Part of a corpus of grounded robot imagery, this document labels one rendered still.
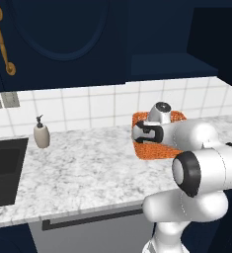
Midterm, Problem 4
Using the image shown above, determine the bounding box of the navy tall cabinet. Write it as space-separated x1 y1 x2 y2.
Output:
186 0 232 91

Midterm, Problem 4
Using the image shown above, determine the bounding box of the black dishwasher handle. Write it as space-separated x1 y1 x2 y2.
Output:
40 208 145 232

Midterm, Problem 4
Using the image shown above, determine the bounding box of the orange woven basket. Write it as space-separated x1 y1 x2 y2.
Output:
131 110 188 162

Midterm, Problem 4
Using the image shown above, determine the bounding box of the black sink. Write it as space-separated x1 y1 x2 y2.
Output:
0 137 30 210

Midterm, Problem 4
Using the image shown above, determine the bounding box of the beige soap dispenser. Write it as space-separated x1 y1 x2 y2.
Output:
33 114 51 149

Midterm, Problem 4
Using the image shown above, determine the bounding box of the gold cabinet handle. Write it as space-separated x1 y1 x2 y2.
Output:
0 4 17 76

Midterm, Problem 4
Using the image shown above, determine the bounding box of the grey dishwasher front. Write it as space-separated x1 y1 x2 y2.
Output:
28 207 156 253

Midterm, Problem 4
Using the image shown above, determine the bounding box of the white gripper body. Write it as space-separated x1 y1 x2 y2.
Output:
131 121 146 143

